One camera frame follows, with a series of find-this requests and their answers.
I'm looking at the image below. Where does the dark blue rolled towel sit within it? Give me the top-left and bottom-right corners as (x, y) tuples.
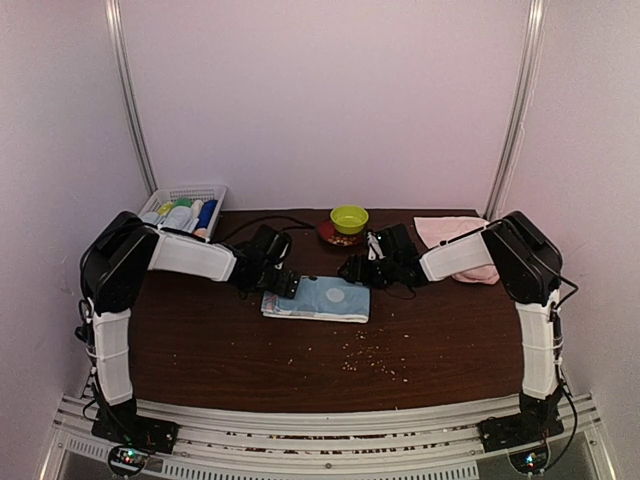
(196, 199), (217, 229)

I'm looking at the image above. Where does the green plastic bowl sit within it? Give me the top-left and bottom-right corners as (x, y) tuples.
(330, 205), (369, 235)

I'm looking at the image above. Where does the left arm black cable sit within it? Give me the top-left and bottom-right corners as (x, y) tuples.
(219, 214), (314, 246)

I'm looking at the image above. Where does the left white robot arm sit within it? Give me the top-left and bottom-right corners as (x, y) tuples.
(75, 211), (301, 452)

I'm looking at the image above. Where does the white rolled towel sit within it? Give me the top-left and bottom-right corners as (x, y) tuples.
(191, 199), (204, 217)

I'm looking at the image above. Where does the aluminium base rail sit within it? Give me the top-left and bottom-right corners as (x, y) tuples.
(36, 389), (621, 479)

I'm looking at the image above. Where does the white plastic basket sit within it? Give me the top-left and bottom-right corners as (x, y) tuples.
(138, 185), (227, 241)

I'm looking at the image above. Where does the light blue rolled towel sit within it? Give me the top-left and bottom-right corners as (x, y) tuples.
(140, 207), (198, 233)

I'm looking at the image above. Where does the pink towel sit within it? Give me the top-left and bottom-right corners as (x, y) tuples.
(413, 216), (500, 285)

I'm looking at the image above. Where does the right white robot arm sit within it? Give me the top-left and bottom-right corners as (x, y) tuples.
(338, 211), (567, 451)

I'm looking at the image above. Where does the right aluminium frame post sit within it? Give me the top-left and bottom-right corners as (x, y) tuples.
(484, 0), (547, 220)

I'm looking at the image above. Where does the green rolled towel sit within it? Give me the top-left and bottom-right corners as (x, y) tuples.
(173, 197), (193, 208)

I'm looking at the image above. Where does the yellow rolled towel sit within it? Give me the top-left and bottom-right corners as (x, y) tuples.
(156, 202), (174, 216)

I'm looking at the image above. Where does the red floral plate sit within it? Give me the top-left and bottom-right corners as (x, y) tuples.
(316, 218), (365, 248)

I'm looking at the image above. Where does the blue polka dot towel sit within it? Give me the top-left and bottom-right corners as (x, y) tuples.
(261, 276), (371, 324)

